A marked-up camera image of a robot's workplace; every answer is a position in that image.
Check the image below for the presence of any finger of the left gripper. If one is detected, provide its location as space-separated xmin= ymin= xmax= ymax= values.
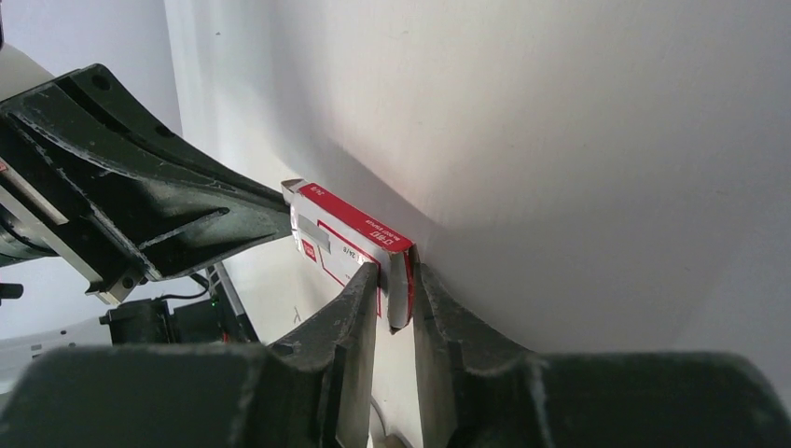
xmin=1 ymin=64 xmax=291 ymax=282

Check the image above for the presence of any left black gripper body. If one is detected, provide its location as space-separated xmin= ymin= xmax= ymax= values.
xmin=1 ymin=143 xmax=148 ymax=305

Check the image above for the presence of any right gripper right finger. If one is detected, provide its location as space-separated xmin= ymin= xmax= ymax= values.
xmin=412 ymin=263 xmax=790 ymax=447

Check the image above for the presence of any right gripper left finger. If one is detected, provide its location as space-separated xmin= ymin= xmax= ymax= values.
xmin=1 ymin=263 xmax=378 ymax=447

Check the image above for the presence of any red white staple box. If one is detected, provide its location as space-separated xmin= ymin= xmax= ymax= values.
xmin=281 ymin=178 xmax=419 ymax=332

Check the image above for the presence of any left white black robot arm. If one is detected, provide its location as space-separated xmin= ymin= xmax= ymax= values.
xmin=1 ymin=44 xmax=290 ymax=392

